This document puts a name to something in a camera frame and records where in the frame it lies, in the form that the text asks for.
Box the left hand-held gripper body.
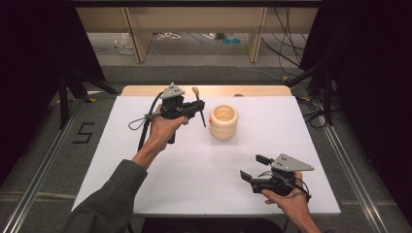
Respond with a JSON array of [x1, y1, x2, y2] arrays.
[[159, 82, 197, 145]]

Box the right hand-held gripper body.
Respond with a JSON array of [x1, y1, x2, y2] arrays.
[[250, 152, 315, 197]]

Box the black-handled makeup brush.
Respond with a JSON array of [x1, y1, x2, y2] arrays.
[[190, 85, 207, 128]]

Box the cream ribbed holder cup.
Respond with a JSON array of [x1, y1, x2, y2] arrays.
[[208, 104, 240, 141]]

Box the person's left hand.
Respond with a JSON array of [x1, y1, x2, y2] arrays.
[[148, 104, 189, 152]]

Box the person's right hand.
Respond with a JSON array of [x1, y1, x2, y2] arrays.
[[260, 171, 311, 221]]

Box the light wooden table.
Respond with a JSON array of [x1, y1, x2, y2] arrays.
[[120, 84, 293, 97]]

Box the white board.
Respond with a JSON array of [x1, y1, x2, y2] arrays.
[[71, 95, 342, 217]]

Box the person's dark clothing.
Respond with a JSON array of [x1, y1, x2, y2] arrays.
[[129, 217, 285, 233]]

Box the black metal stand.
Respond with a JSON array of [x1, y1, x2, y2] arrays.
[[285, 59, 335, 127], [57, 66, 119, 130]]

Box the clear plastic bag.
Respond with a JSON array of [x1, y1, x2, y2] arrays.
[[114, 32, 135, 55]]

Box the light wooden shelf unit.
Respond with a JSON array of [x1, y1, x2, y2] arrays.
[[76, 7, 320, 64]]

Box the black curtain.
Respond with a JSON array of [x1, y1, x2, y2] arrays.
[[298, 0, 412, 226], [0, 0, 107, 188]]

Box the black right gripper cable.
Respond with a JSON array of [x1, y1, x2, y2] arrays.
[[257, 170, 313, 203]]

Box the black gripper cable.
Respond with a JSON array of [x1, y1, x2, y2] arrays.
[[127, 91, 164, 153], [257, 170, 313, 203]]

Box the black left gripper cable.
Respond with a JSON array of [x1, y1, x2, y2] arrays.
[[127, 91, 164, 153]]

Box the black floor cables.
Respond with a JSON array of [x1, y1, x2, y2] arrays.
[[295, 96, 326, 129]]

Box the aluminium floor rail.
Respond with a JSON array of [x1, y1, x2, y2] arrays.
[[0, 96, 86, 233], [317, 98, 392, 233]]

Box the white coiled cable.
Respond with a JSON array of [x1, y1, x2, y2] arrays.
[[155, 31, 183, 42]]

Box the bundle of black hanging cables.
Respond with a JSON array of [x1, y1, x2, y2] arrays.
[[260, 7, 309, 70]]

